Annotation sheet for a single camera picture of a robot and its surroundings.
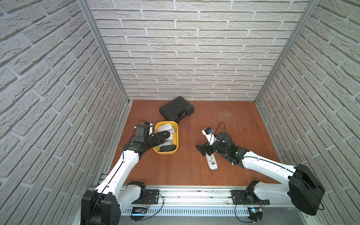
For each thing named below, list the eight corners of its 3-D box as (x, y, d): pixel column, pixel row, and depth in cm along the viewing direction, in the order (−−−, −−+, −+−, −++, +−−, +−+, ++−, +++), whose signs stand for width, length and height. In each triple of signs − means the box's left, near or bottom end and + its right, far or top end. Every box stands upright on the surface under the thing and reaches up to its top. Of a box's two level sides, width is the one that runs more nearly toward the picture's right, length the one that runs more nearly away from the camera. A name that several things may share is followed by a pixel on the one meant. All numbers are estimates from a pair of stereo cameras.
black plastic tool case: (173, 126, 104) (173, 122, 100) (159, 111, 114) (158, 106, 109) (195, 111, 114) (196, 107, 109) (180, 98, 123) (180, 94, 119)
